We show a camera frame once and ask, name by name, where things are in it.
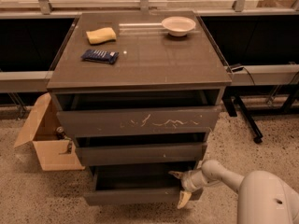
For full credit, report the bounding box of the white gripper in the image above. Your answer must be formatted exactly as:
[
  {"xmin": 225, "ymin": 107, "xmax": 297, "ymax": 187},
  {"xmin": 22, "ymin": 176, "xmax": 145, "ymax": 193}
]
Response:
[{"xmin": 168, "ymin": 169, "xmax": 203, "ymax": 209}]

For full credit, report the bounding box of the grey bottom drawer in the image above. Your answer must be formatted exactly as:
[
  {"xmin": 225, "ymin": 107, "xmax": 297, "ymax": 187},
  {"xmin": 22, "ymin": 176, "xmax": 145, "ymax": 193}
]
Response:
[{"xmin": 84, "ymin": 161, "xmax": 197, "ymax": 205}]

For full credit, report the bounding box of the grey drawer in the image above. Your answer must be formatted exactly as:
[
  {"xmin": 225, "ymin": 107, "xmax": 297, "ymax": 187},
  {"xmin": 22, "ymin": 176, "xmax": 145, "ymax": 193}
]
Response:
[
  {"xmin": 84, "ymin": 161, "xmax": 197, "ymax": 205},
  {"xmin": 76, "ymin": 142, "xmax": 207, "ymax": 166},
  {"xmin": 57, "ymin": 106, "xmax": 220, "ymax": 137}
]

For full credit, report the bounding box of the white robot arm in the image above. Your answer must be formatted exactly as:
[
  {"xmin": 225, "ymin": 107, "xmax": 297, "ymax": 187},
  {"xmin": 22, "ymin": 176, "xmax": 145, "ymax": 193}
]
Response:
[{"xmin": 169, "ymin": 160, "xmax": 299, "ymax": 224}]

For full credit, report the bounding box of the grey middle drawer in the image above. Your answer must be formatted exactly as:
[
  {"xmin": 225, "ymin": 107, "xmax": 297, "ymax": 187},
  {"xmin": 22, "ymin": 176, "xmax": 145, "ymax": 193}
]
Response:
[{"xmin": 76, "ymin": 142, "xmax": 207, "ymax": 166}]

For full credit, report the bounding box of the grey drawer cabinet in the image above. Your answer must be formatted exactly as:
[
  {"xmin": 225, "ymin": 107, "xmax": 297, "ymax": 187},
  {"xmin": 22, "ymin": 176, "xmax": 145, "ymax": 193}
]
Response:
[{"xmin": 46, "ymin": 10, "xmax": 233, "ymax": 189}]

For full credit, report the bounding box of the grey top drawer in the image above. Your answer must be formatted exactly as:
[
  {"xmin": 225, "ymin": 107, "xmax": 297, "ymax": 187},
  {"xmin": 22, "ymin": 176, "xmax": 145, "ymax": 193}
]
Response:
[{"xmin": 57, "ymin": 106, "xmax": 220, "ymax": 137}]

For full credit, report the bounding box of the open cardboard box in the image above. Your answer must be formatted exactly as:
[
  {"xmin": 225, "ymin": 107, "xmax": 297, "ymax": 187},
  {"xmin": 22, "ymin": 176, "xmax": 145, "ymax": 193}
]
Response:
[{"xmin": 14, "ymin": 93, "xmax": 85, "ymax": 171}]

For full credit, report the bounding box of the black wheeled stand leg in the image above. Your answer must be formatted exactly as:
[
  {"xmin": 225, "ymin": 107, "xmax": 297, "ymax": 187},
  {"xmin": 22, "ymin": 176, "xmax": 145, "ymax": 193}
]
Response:
[{"xmin": 222, "ymin": 94, "xmax": 263, "ymax": 144}]

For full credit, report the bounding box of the bottle in cardboard box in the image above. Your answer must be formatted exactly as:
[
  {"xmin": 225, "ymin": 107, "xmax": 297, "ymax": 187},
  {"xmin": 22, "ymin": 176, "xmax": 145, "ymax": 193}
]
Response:
[{"xmin": 56, "ymin": 127, "xmax": 66, "ymax": 139}]

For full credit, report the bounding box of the blue snack packet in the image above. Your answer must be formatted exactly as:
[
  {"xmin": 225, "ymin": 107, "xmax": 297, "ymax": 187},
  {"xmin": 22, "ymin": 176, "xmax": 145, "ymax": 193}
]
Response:
[{"xmin": 81, "ymin": 49, "xmax": 119, "ymax": 64}]

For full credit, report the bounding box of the white bowl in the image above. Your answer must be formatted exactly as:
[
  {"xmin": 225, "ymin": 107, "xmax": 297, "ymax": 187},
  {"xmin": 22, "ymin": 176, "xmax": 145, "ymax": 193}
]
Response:
[{"xmin": 162, "ymin": 17, "xmax": 196, "ymax": 37}]

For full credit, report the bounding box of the yellow sponge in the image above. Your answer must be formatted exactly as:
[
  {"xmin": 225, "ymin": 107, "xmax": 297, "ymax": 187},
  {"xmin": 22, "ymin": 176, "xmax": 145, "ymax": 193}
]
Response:
[{"xmin": 86, "ymin": 27, "xmax": 117, "ymax": 45}]

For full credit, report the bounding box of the metal window railing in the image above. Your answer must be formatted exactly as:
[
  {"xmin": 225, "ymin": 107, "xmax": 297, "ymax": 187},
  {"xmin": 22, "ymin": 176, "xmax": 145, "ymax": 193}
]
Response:
[{"xmin": 0, "ymin": 0, "xmax": 299, "ymax": 20}]

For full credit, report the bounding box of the black power adapter with cable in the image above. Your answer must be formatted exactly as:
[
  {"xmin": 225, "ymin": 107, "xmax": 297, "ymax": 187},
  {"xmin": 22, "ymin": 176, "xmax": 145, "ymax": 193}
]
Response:
[{"xmin": 226, "ymin": 63, "xmax": 256, "ymax": 86}]

